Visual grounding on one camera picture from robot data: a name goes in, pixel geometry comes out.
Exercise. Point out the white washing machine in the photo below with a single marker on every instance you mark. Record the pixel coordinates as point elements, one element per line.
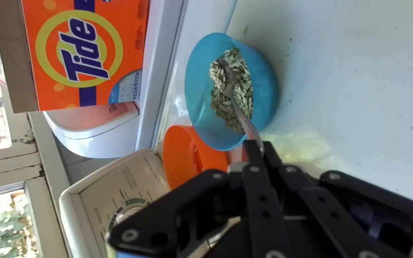
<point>359,94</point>

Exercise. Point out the blue plastic bowl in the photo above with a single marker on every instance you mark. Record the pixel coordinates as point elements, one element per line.
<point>265,80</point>

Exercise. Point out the white wooden window frame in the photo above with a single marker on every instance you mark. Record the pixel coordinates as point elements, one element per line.
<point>40,158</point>

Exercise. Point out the rolled oats heap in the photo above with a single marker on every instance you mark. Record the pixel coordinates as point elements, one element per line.
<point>222,100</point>

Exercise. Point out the silver metal spoon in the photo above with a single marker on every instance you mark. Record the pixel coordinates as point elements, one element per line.
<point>237,107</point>

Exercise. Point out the orange plastic bowl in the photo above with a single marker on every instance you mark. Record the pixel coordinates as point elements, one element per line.
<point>183,158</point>

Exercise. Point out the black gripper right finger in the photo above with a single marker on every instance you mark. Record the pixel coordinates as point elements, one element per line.
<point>341,209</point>

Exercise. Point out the large white timer dial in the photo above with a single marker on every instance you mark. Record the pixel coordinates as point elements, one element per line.
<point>126,209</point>

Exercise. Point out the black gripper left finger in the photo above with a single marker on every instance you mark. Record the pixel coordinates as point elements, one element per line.
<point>259,205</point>

